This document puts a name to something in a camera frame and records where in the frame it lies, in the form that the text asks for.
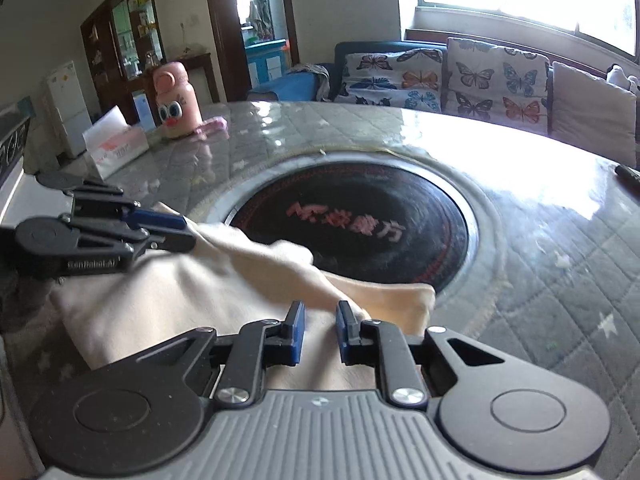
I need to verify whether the dark wooden door frame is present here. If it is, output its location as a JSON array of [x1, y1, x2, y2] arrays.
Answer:
[[201, 0, 301, 103]]

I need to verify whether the tall butterfly print cushion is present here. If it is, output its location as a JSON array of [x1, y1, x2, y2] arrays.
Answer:
[[442, 37, 551, 136]]

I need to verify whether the small pink cloth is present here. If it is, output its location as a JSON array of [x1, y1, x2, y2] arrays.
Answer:
[[196, 116, 228, 136]]

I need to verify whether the blue cabinet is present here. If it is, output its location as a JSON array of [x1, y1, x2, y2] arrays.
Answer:
[[245, 39, 291, 93]]

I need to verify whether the plain beige cushion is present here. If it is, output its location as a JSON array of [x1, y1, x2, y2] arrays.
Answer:
[[550, 61, 638, 166]]

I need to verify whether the blue and white carton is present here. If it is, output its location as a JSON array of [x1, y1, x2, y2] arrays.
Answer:
[[131, 91, 153, 131]]

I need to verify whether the blue sofa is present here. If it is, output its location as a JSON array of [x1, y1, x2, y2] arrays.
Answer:
[[247, 30, 640, 168]]

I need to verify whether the wide butterfly print cushion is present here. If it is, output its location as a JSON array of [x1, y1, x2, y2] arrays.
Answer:
[[334, 49, 446, 113]]

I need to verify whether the white tissue box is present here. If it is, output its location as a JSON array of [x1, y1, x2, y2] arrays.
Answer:
[[81, 105, 151, 181]]

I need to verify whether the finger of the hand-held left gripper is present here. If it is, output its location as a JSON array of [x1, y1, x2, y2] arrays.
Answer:
[[75, 222, 197, 261], [72, 185, 185, 233]]

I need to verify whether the grey blanket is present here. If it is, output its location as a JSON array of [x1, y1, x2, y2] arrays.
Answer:
[[287, 62, 332, 102]]

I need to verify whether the dark wooden display cabinet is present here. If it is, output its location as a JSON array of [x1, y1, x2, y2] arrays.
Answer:
[[80, 0, 168, 111]]

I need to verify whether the beige garment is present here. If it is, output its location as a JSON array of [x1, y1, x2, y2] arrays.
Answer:
[[50, 202, 436, 392]]

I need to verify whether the black round induction cooktop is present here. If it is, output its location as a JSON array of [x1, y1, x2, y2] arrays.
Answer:
[[223, 160, 481, 297]]

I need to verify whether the white refrigerator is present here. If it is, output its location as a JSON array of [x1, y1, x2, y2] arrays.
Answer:
[[46, 60, 93, 158]]

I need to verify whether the pink cartoon bottle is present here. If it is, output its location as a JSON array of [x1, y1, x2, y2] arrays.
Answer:
[[152, 61, 202, 140]]

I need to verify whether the dark patterned panel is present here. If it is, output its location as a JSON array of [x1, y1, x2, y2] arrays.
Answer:
[[0, 110, 32, 183]]

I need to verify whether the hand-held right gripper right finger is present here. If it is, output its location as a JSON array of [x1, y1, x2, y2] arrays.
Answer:
[[335, 300, 506, 407]]

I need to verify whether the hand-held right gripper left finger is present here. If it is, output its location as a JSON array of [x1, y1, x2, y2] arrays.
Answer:
[[135, 301, 307, 408]]

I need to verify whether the white plush toy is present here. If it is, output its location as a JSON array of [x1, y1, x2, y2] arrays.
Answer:
[[606, 64, 640, 95]]

